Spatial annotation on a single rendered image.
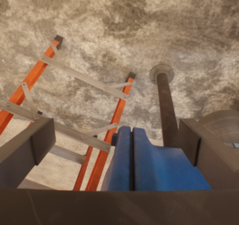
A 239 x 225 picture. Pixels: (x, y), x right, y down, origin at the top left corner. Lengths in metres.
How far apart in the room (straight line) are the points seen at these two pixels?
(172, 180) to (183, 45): 0.78
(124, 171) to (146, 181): 0.03
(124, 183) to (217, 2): 0.86
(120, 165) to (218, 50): 0.87
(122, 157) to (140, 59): 0.76
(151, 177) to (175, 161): 0.08
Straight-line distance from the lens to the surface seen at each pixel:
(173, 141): 0.58
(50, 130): 0.17
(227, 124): 1.16
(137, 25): 0.90
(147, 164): 0.24
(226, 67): 1.07
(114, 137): 0.40
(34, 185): 0.96
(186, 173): 0.27
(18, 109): 0.69
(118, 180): 0.20
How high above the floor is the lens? 0.87
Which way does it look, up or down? 50 degrees down
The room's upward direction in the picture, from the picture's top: 169 degrees counter-clockwise
